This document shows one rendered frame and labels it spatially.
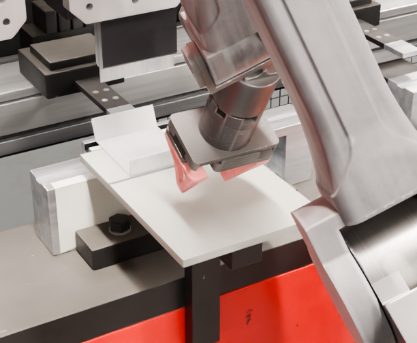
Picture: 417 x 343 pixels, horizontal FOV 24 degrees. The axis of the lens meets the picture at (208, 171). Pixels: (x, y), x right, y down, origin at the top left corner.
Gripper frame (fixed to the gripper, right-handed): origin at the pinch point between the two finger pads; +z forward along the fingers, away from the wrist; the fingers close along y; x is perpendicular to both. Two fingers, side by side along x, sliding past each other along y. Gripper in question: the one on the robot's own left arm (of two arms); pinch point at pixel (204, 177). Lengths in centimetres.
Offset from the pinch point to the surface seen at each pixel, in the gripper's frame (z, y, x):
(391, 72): 32, -59, -28
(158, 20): -2.0, -3.5, -21.3
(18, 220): 169, -29, -93
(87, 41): 20.0, -4.4, -37.5
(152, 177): 6.2, 2.6, -5.2
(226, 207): 1.3, -1.5, 3.6
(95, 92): 17.2, -0.6, -26.3
